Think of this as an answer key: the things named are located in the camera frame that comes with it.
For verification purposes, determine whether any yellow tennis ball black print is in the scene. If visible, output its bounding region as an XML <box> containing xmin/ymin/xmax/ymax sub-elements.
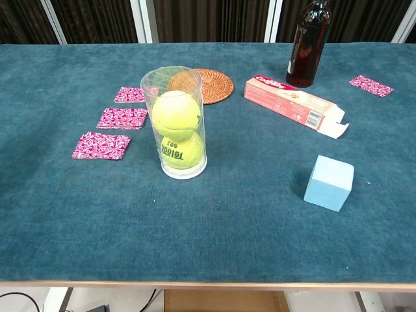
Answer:
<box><xmin>160</xmin><ymin>131</ymin><xmax>205</xmax><ymax>170</ymax></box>

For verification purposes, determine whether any round woven rattan coaster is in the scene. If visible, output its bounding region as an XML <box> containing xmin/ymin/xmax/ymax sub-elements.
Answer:
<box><xmin>166</xmin><ymin>68</ymin><xmax>235</xmax><ymax>105</ymax></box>

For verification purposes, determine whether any single pink patterned card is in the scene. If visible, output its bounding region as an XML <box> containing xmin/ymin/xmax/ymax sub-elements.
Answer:
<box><xmin>349</xmin><ymin>75</ymin><xmax>395</xmax><ymax>98</ymax></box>

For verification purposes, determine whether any pink patterned card stack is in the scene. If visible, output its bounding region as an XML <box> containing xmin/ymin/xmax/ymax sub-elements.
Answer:
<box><xmin>71</xmin><ymin>131</ymin><xmax>132</xmax><ymax>161</ymax></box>
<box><xmin>96</xmin><ymin>107</ymin><xmax>149</xmax><ymax>131</ymax></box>
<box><xmin>114</xmin><ymin>86</ymin><xmax>160</xmax><ymax>104</ymax></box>

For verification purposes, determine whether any wide white frame post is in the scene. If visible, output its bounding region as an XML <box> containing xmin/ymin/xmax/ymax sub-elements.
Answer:
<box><xmin>129</xmin><ymin>0</ymin><xmax>160</xmax><ymax>44</ymax></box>

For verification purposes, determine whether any light blue foam cube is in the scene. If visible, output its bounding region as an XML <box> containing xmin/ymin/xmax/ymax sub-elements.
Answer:
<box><xmin>303</xmin><ymin>155</ymin><xmax>355</xmax><ymax>213</ymax></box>

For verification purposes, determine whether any black floor cable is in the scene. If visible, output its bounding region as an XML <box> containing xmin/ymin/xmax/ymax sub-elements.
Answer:
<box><xmin>139</xmin><ymin>288</ymin><xmax>157</xmax><ymax>312</ymax></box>
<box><xmin>0</xmin><ymin>291</ymin><xmax>42</xmax><ymax>312</ymax></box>

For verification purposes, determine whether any brown cardboard box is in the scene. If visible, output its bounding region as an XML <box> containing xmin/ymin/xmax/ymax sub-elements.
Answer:
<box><xmin>163</xmin><ymin>289</ymin><xmax>290</xmax><ymax>312</ymax></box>

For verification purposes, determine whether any white table leg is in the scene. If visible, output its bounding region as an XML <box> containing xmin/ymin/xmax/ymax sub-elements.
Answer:
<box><xmin>356</xmin><ymin>291</ymin><xmax>387</xmax><ymax>312</ymax></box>
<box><xmin>44</xmin><ymin>287</ymin><xmax>74</xmax><ymax>312</ymax></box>

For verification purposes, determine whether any plain yellow tennis ball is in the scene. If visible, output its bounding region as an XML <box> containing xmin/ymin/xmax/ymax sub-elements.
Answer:
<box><xmin>151</xmin><ymin>90</ymin><xmax>202</xmax><ymax>141</ymax></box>

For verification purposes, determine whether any red white toothpaste box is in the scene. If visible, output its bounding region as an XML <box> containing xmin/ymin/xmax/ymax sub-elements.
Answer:
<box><xmin>243</xmin><ymin>74</ymin><xmax>350</xmax><ymax>140</ymax></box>

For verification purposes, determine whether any slanted white frame post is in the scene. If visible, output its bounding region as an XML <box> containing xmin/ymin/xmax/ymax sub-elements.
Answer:
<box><xmin>40</xmin><ymin>0</ymin><xmax>68</xmax><ymax>45</ymax></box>

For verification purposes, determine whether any teal velvet table cloth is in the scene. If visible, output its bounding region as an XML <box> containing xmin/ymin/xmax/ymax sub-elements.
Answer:
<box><xmin>0</xmin><ymin>42</ymin><xmax>416</xmax><ymax>283</ymax></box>

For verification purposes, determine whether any dark brown glass bottle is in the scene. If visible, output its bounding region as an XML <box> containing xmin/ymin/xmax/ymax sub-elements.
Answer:
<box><xmin>285</xmin><ymin>0</ymin><xmax>333</xmax><ymax>88</ymax></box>

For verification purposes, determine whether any clear plastic ball tube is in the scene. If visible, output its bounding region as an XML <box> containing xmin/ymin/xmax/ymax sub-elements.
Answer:
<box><xmin>140</xmin><ymin>65</ymin><xmax>208</xmax><ymax>180</ymax></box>

